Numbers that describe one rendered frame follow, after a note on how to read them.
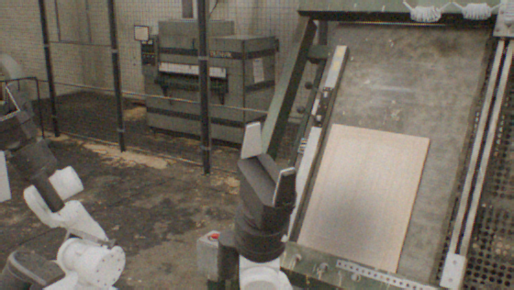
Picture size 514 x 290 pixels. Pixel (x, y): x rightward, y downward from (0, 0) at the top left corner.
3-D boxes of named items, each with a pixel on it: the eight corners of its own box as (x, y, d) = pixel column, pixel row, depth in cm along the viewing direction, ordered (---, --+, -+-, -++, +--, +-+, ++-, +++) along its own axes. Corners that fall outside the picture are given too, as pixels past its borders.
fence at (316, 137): (282, 239, 220) (278, 237, 216) (340, 49, 236) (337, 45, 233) (291, 241, 217) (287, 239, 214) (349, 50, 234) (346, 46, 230)
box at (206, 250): (196, 276, 214) (195, 239, 208) (214, 264, 223) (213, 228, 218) (218, 284, 207) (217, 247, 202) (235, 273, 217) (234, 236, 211)
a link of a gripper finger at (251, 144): (243, 128, 70) (241, 160, 74) (263, 122, 71) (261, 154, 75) (239, 121, 71) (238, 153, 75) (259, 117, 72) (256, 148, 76)
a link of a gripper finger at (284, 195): (297, 165, 65) (292, 198, 69) (276, 172, 63) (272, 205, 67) (303, 173, 63) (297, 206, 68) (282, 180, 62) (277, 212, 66)
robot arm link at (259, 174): (257, 217, 65) (252, 270, 73) (318, 197, 69) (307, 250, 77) (220, 159, 74) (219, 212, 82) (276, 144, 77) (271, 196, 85)
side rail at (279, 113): (243, 227, 238) (231, 222, 229) (307, 27, 257) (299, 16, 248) (253, 229, 235) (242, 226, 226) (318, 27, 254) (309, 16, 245)
